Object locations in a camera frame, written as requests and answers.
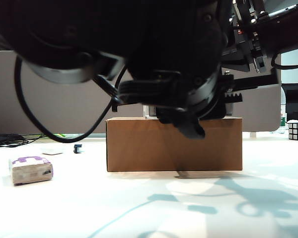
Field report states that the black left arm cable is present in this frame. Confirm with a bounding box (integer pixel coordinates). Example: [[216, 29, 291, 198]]
[[14, 56, 130, 144]]

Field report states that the grey-brown desk partition panel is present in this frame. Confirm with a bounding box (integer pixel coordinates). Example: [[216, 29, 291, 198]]
[[0, 49, 282, 134]]

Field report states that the white earbuds case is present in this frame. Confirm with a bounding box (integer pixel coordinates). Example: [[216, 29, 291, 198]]
[[39, 146, 66, 156]]

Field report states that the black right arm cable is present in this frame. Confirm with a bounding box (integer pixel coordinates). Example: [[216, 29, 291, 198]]
[[270, 48, 298, 70]]

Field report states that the black cable bundle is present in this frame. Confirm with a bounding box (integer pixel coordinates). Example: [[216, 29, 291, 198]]
[[0, 133, 47, 148]]

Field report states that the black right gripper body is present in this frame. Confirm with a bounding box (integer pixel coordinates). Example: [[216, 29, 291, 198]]
[[232, 0, 267, 73]]

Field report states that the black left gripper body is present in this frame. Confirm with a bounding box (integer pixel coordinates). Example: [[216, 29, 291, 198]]
[[206, 67, 282, 119]]

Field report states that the purple white napkin pack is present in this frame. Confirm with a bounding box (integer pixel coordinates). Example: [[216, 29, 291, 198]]
[[8, 155, 55, 186]]

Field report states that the brown cardboard box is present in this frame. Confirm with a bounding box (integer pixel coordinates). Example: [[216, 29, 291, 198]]
[[105, 116, 243, 173]]

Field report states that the plastic bottle green label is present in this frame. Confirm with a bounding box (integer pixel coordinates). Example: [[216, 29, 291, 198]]
[[279, 104, 288, 130]]

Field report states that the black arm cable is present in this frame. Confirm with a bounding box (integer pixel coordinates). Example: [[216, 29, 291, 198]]
[[270, 48, 298, 70], [14, 56, 130, 144]]

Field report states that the white plastic drawer cabinet frame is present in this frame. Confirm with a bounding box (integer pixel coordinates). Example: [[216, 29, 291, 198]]
[[143, 104, 233, 121]]

